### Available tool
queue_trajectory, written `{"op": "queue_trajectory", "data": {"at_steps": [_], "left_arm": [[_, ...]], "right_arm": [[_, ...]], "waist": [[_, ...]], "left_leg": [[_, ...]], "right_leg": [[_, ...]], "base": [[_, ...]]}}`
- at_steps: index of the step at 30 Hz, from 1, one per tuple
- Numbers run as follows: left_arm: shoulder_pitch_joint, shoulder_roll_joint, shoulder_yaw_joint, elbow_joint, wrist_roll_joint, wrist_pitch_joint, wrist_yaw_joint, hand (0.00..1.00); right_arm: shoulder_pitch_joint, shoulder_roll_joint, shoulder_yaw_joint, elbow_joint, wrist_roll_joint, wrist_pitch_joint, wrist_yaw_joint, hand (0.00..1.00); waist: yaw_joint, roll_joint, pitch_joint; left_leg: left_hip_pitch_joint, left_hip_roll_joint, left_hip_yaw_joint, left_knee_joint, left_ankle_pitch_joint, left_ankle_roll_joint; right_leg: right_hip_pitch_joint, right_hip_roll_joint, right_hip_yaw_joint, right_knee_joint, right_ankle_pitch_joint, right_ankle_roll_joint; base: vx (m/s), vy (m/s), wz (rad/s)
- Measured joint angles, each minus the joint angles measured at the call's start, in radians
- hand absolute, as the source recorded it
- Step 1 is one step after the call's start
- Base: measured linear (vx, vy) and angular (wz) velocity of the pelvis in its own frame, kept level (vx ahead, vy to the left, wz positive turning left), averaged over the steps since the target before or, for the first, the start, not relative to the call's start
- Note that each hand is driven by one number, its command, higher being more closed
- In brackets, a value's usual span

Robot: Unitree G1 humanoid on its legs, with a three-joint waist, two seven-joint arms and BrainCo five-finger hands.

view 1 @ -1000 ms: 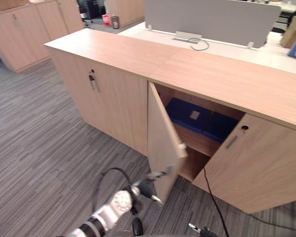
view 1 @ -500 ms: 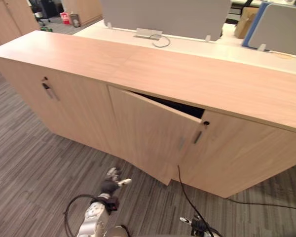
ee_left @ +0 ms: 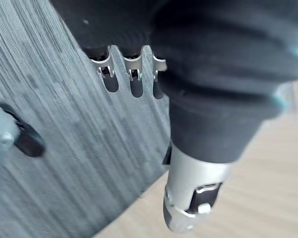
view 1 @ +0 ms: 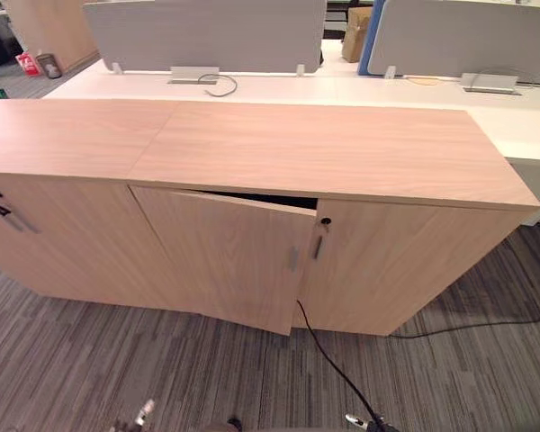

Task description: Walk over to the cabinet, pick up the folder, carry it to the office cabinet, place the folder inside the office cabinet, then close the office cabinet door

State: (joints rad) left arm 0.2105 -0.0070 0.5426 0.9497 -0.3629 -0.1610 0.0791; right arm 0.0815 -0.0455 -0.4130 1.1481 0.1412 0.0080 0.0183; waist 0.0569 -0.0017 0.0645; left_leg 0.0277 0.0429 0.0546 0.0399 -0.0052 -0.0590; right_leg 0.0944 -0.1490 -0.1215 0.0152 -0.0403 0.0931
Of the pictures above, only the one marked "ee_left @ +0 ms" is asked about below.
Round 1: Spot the grey striped floor rug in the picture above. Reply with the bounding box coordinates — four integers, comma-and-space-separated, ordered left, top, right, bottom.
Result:
0, 0, 171, 238

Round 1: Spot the left robot hand black cloth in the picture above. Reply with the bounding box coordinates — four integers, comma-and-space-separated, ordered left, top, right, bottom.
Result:
51, 0, 298, 234

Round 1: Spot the silver robot leg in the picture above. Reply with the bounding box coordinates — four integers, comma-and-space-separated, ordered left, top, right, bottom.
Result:
0, 101, 22, 151

